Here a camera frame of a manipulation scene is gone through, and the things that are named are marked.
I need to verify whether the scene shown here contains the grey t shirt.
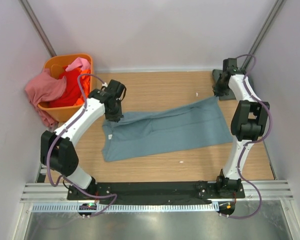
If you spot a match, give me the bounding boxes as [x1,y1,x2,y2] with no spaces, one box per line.
[212,69,236,101]

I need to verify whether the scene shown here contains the light blue t shirt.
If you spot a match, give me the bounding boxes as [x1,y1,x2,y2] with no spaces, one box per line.
[102,96,233,162]

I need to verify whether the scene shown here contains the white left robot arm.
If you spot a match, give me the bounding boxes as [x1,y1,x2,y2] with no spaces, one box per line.
[40,79,127,200]

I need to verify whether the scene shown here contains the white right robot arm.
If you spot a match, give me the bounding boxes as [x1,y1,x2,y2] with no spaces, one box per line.
[213,57,271,198]

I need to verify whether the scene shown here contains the orange t shirt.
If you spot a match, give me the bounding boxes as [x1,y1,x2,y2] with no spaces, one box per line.
[74,68,91,106]

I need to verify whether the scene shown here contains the red t shirt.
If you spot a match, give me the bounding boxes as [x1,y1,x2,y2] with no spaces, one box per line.
[49,68,83,108]

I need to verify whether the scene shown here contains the light pink t shirt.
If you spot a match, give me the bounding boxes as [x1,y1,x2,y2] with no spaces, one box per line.
[65,57,91,72]

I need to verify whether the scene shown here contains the orange plastic basket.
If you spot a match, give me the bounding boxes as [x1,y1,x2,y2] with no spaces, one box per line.
[37,53,94,123]

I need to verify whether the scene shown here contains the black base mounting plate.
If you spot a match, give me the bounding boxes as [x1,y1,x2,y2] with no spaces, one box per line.
[66,180,246,205]

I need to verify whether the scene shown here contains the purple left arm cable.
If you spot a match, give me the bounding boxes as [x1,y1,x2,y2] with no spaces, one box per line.
[46,73,119,217]

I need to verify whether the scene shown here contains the slotted grey cable duct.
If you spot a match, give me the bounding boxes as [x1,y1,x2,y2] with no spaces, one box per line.
[32,202,219,213]

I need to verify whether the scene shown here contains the aluminium frame rail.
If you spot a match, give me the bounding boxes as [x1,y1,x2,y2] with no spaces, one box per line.
[19,182,71,204]

